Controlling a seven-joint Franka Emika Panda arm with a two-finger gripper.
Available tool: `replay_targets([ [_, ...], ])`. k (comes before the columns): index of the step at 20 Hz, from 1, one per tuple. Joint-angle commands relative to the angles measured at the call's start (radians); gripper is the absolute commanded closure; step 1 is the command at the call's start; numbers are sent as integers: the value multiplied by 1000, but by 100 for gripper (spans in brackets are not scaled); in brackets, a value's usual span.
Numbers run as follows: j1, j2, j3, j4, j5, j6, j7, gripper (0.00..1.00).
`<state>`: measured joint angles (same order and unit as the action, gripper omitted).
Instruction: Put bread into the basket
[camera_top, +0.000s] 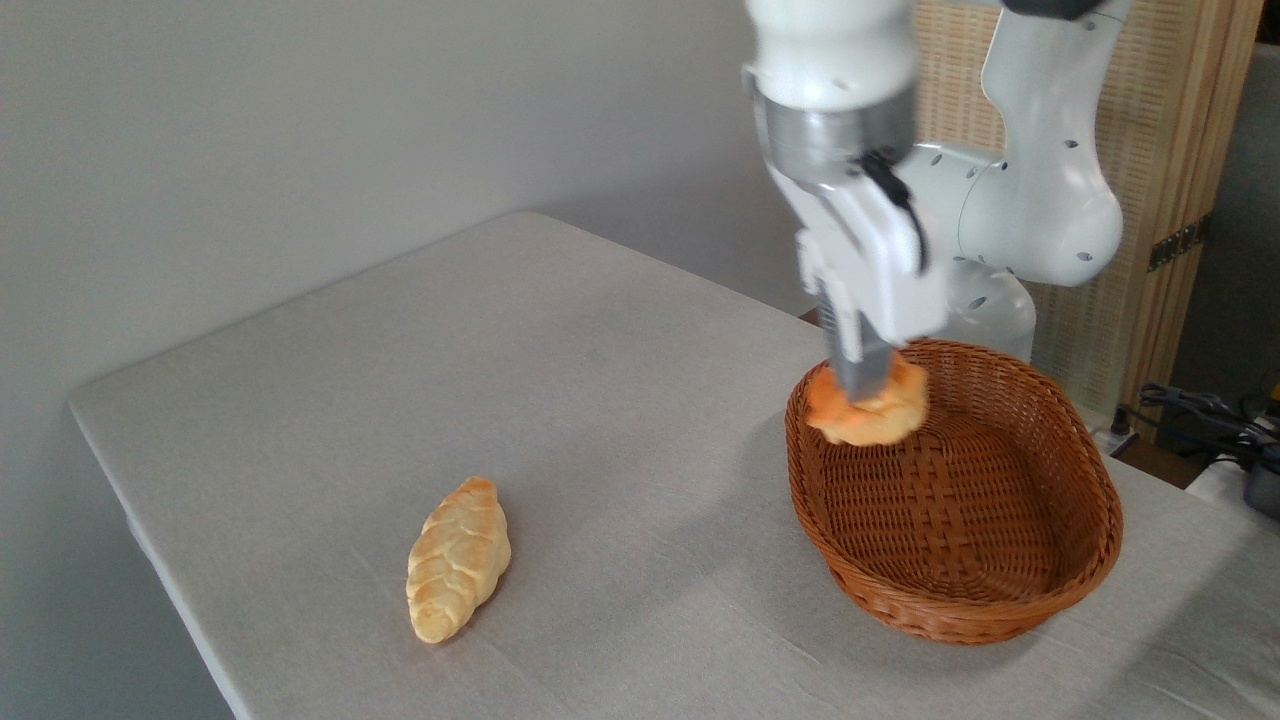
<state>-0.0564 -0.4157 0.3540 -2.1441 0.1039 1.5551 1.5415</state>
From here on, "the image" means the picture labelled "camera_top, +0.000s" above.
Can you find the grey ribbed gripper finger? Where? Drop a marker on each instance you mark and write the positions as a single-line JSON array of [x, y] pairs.
[[862, 365]]

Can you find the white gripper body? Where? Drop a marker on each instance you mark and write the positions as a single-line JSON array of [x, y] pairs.
[[885, 270]]

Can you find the orange flower-shaped bread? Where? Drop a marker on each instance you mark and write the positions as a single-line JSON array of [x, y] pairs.
[[880, 415]]

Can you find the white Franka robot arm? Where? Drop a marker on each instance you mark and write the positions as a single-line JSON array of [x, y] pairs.
[[1040, 200]]

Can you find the brown oval wicker basket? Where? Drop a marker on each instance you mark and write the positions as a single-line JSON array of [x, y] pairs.
[[960, 520]]

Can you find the pale braided bread loaf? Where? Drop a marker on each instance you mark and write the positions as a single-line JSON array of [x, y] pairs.
[[456, 562]]

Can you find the dark wooden furniture piece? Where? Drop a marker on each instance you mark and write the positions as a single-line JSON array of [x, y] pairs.
[[808, 316]]

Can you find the grey tablecloth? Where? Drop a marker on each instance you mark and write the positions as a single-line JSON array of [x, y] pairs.
[[600, 400]]

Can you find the black screen hinge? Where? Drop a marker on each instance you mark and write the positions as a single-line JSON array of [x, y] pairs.
[[1178, 243]]

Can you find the wooden rattan folding screen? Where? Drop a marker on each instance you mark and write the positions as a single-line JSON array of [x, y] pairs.
[[1170, 120]]

